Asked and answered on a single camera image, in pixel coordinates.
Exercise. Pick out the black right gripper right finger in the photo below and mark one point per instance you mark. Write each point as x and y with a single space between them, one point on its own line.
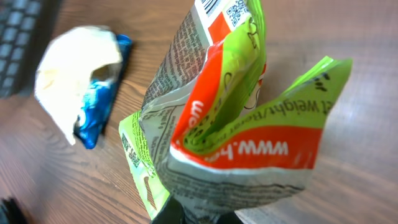
229 218

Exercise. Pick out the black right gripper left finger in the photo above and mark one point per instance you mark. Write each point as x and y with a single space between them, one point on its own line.
171 213

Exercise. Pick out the green red snack bag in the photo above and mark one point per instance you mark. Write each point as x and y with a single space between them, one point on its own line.
201 136

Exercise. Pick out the blue Oreo cookie pack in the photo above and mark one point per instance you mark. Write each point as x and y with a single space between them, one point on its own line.
98 100

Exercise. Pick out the beige tissue pack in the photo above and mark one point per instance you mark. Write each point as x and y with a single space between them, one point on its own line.
70 62

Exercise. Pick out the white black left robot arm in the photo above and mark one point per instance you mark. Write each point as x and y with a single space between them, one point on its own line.
11 213

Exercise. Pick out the dark grey plastic basket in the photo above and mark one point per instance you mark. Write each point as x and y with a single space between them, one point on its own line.
26 29

